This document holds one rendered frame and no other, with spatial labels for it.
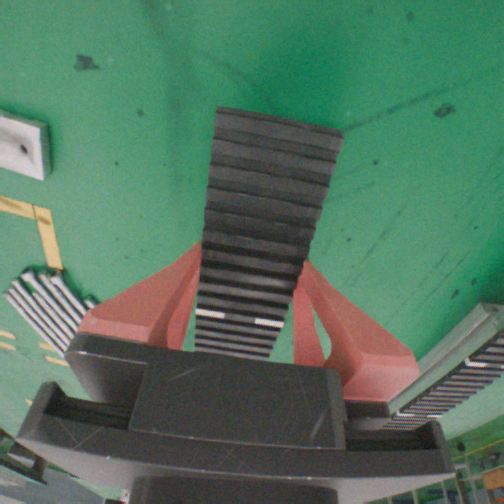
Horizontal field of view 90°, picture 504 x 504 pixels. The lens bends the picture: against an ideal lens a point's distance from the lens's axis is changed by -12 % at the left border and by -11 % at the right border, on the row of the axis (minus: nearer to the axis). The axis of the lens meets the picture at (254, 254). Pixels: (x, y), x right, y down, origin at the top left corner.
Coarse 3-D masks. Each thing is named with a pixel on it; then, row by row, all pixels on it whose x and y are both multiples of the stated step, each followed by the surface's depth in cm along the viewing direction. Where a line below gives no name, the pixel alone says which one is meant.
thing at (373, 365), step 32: (320, 288) 11; (320, 320) 11; (352, 320) 9; (320, 352) 13; (352, 352) 8; (384, 352) 8; (352, 384) 8; (384, 384) 8; (352, 416) 8; (384, 416) 8
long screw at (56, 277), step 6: (54, 270) 19; (48, 276) 19; (54, 276) 19; (60, 276) 19; (54, 282) 19; (60, 282) 19; (60, 288) 20; (66, 288) 20; (66, 294) 20; (72, 294) 20; (72, 300) 21; (78, 300) 21; (78, 306) 21; (84, 306) 22; (84, 312) 22
